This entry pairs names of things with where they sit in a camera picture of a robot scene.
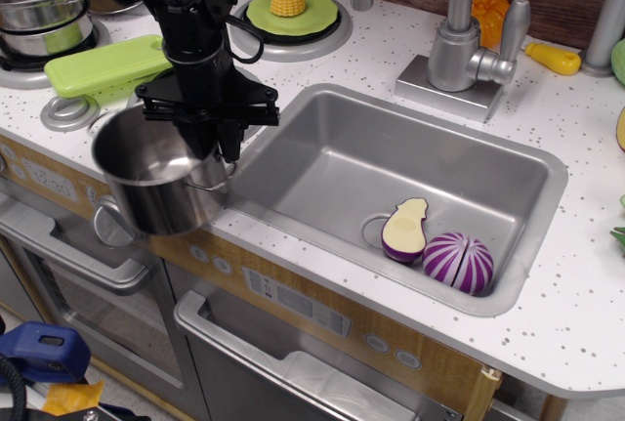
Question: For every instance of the grey vertical post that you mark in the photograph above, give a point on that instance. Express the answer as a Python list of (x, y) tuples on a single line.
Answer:
[(596, 59)]

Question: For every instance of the purple striped toy onion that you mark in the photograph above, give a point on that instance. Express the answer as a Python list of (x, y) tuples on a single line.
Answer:
[(459, 261)]

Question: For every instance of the green plastic cutting board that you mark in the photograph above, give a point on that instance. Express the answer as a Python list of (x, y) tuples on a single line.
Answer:
[(92, 70)]

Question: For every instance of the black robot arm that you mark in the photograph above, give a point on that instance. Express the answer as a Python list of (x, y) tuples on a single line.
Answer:
[(193, 30)]

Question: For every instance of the grey toy sink basin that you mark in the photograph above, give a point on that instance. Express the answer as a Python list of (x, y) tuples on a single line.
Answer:
[(339, 163)]

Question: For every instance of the grey oven door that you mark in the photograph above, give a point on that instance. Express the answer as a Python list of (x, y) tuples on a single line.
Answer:
[(119, 300)]

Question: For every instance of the stacked steel pots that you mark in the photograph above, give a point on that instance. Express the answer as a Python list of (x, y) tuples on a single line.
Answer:
[(42, 28)]

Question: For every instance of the green toy vegetable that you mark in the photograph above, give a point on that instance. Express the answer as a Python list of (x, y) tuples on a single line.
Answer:
[(617, 60)]

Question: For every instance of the steel pot with handles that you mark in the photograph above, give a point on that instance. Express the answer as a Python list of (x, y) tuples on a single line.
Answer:
[(159, 185)]

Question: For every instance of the green round plate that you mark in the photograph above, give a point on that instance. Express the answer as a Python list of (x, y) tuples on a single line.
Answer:
[(318, 15)]

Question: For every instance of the grey stove knob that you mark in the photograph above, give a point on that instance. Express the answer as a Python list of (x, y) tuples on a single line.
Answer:
[(69, 114)]

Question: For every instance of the blue clamp device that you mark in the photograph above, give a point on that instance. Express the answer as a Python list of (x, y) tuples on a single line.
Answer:
[(48, 353)]

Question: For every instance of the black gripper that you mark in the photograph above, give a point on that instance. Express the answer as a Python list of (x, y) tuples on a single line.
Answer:
[(212, 90)]

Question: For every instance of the silver toy faucet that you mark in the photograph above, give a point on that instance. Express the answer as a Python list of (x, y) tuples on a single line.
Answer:
[(460, 76)]

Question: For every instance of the yellow toy knife handle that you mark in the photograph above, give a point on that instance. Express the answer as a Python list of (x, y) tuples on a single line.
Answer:
[(560, 61)]

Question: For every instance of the orange toy bell pepper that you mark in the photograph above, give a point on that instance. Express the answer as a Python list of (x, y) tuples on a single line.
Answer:
[(490, 14)]

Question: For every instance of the silver oven knob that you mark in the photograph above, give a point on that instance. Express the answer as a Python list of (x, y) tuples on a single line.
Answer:
[(111, 227)]

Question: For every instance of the purple toy eggplant half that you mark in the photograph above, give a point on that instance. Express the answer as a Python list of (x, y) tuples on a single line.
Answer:
[(403, 237)]

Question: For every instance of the grey dishwasher door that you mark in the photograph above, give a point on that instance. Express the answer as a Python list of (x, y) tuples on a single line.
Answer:
[(254, 367)]

